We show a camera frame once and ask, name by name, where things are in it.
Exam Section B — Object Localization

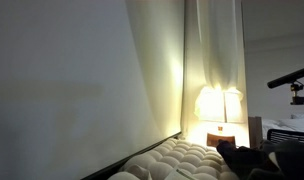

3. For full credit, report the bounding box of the black cloth with white patches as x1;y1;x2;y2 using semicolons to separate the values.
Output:
215;139;304;180

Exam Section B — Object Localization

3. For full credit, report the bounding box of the lamp with wooden base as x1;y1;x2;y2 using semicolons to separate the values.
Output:
193;84;245;148

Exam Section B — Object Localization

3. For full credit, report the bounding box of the white bedside table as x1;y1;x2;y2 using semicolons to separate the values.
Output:
186;120;250;149

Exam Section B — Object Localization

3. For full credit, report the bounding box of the white tufted mattress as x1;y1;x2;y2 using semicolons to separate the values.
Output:
108;137;240;180

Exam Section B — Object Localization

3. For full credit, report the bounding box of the white bedding pile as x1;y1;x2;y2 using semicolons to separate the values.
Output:
261;113;304;135

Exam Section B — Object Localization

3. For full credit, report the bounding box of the wooden post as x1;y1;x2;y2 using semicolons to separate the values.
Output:
247;116;264;149

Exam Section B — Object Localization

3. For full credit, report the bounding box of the black camera bar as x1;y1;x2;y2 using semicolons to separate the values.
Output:
266;65;304;90

